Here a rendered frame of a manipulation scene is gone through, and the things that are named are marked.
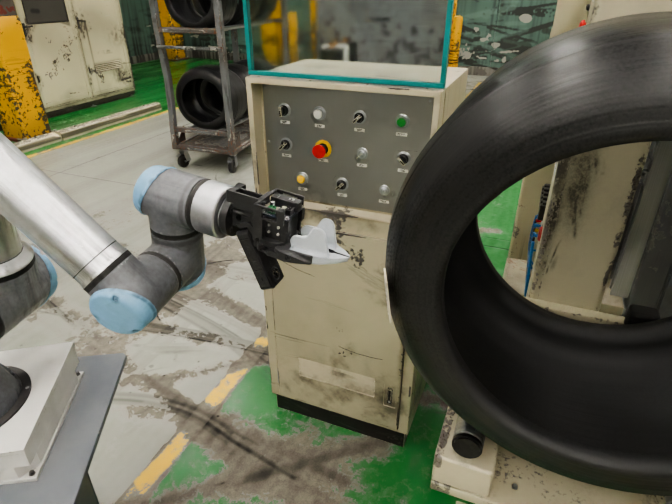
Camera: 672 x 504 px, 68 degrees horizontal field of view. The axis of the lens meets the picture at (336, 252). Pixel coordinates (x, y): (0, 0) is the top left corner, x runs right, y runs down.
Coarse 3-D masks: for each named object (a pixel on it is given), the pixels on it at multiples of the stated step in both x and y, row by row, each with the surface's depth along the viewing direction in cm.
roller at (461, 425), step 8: (456, 424) 75; (464, 424) 74; (456, 432) 73; (464, 432) 72; (472, 432) 72; (480, 432) 73; (456, 440) 72; (464, 440) 72; (472, 440) 71; (480, 440) 72; (456, 448) 73; (464, 448) 72; (472, 448) 72; (480, 448) 72; (464, 456) 73; (472, 456) 72
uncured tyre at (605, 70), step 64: (512, 64) 58; (576, 64) 46; (640, 64) 43; (448, 128) 54; (512, 128) 48; (576, 128) 46; (640, 128) 43; (448, 192) 53; (448, 256) 56; (448, 320) 82; (512, 320) 88; (576, 320) 86; (448, 384) 65; (512, 384) 80; (576, 384) 82; (640, 384) 80; (512, 448) 66; (576, 448) 63; (640, 448) 69
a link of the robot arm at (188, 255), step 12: (156, 240) 85; (168, 240) 85; (180, 240) 85; (192, 240) 86; (168, 252) 84; (180, 252) 86; (192, 252) 88; (204, 252) 92; (180, 264) 85; (192, 264) 88; (204, 264) 93; (192, 276) 90; (180, 288) 86
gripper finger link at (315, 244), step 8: (312, 232) 74; (320, 232) 74; (296, 240) 76; (304, 240) 75; (312, 240) 75; (320, 240) 74; (296, 248) 76; (304, 248) 76; (312, 248) 76; (320, 248) 75; (320, 256) 75; (328, 256) 75; (336, 256) 76; (344, 256) 76; (320, 264) 76
